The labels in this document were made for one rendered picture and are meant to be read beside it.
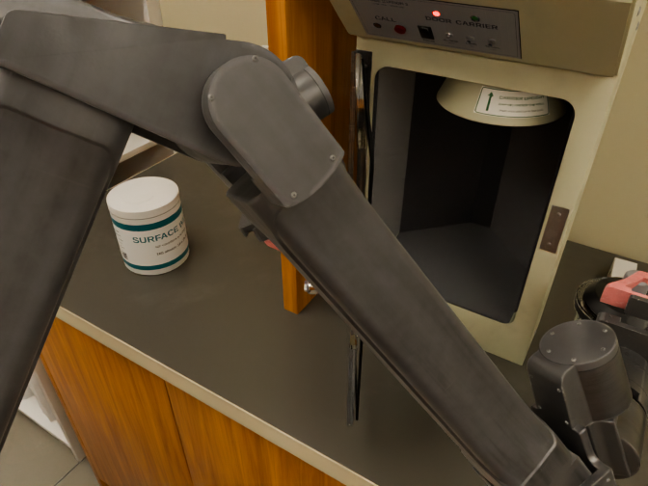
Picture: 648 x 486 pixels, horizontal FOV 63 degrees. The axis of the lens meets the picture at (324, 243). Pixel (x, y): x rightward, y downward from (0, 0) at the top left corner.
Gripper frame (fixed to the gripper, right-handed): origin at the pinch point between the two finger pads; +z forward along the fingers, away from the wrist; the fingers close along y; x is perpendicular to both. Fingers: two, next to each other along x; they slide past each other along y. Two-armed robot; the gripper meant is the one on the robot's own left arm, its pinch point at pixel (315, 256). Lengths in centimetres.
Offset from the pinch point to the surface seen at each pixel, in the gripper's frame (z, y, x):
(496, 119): -1.2, -25.8, -13.5
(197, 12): -20, 29, -95
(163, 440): 39, 55, -12
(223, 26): -15, 23, -91
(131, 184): -6, 38, -36
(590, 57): -9.0, -34.9, -3.2
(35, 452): 67, 139, -45
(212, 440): 34, 38, -4
